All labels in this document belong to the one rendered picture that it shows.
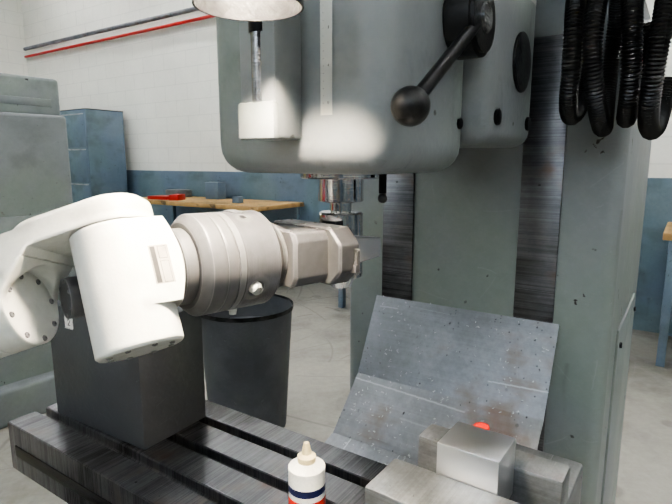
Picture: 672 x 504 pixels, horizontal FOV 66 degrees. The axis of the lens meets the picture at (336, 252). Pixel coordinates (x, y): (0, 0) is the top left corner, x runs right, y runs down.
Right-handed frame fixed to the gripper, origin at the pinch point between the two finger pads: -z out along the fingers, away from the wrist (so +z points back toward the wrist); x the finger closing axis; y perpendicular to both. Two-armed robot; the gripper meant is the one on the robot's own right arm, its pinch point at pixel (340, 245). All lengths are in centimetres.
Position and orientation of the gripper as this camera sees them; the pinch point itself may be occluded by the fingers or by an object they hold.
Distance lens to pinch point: 56.1
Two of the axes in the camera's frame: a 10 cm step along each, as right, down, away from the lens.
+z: -7.4, 1.0, -6.6
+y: -0.1, 9.9, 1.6
